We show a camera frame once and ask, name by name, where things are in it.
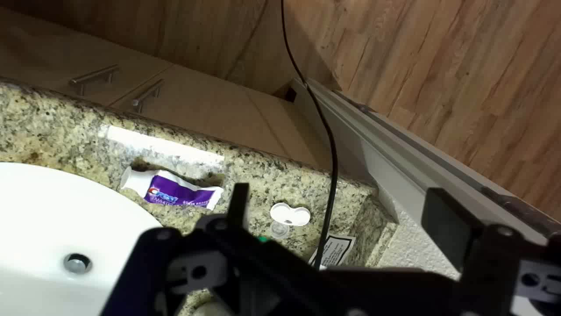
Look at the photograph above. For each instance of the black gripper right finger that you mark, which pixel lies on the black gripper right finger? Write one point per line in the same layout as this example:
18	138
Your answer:
449	226

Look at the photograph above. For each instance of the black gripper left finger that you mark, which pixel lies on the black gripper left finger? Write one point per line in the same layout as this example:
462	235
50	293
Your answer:
237	207

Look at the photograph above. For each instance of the white wooden drawer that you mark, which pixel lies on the white wooden drawer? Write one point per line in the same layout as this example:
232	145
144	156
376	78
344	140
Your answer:
404	168

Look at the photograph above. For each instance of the granite countertop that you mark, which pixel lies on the granite countertop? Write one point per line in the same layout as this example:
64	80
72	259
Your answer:
288	201

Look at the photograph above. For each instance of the purple white toothpaste tube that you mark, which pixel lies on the purple white toothpaste tube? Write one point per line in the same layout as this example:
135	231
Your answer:
162	187

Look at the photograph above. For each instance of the white label sticker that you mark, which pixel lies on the white label sticker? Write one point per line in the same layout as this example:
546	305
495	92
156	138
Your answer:
335	252

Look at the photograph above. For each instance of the wooden vanity cabinet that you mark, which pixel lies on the wooden vanity cabinet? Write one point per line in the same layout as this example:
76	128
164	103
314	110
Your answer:
44	56

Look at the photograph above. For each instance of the white sink basin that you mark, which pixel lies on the white sink basin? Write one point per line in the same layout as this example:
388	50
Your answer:
64	242

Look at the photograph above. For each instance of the silver cabinet handle right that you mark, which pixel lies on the silver cabinet handle right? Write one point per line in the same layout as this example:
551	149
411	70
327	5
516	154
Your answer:
151	92

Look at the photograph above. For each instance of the silver cabinet handle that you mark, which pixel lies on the silver cabinet handle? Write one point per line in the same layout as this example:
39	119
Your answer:
151	92
106	75

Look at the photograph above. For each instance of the silver cabinet handle left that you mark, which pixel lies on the silver cabinet handle left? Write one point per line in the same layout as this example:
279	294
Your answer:
106	75

